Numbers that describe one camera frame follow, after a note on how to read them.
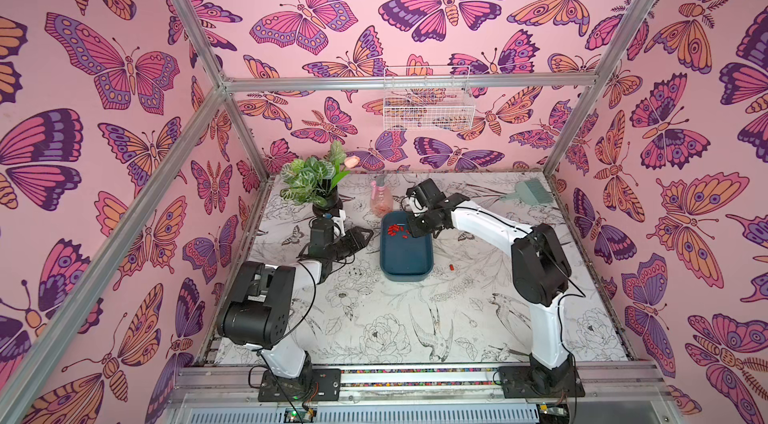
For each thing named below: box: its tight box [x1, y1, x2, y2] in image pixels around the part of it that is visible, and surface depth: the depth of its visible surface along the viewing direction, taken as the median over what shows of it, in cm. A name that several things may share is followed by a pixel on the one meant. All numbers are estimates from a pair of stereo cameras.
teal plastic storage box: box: [380, 211, 434, 282], surface depth 97 cm
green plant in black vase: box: [280, 141, 361, 216], surface depth 87 cm
